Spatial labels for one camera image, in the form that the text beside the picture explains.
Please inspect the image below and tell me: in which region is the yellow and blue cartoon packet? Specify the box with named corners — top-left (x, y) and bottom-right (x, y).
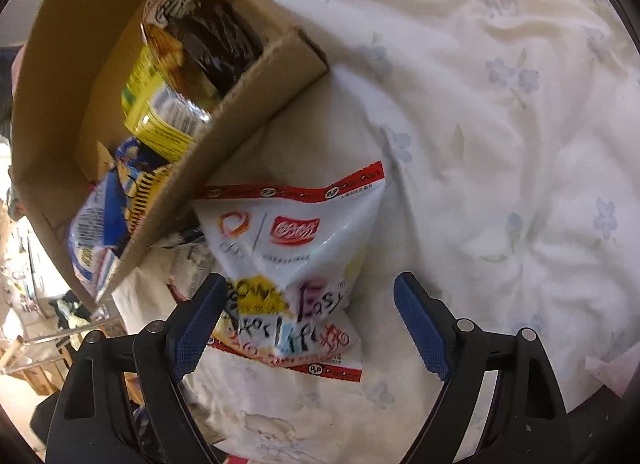
top-left (107, 137), bottom-right (174, 235)

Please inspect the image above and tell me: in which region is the brown cardboard box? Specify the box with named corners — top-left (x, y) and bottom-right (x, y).
top-left (10, 0), bottom-right (331, 303)

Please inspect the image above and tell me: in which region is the yellow snack packet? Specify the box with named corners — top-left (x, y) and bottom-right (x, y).
top-left (120, 27), bottom-right (217, 163)

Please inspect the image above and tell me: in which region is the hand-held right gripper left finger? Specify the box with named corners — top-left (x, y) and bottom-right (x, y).
top-left (45, 273), bottom-right (229, 464)

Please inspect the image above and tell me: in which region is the wooden chair frame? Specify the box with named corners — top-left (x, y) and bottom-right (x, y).
top-left (0, 331), bottom-right (76, 395)

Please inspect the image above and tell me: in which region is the white cartoon bar packet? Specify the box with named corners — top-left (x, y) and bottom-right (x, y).
top-left (162, 227), bottom-right (217, 305)

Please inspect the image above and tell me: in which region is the brown and white snack packet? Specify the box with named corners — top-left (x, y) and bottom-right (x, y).
top-left (140, 0), bottom-right (266, 96)

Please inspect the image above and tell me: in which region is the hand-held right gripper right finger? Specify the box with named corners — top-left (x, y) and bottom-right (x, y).
top-left (393, 271), bottom-right (571, 464)

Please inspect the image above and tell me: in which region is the white floral bed sheet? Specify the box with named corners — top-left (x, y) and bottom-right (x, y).
top-left (112, 0), bottom-right (640, 464)

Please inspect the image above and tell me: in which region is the blue and white snack packet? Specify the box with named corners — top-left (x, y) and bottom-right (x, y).
top-left (67, 174), bottom-right (132, 298)

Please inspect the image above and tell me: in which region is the white red-edged snack packet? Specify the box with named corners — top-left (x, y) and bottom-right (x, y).
top-left (192, 161), bottom-right (386, 384)

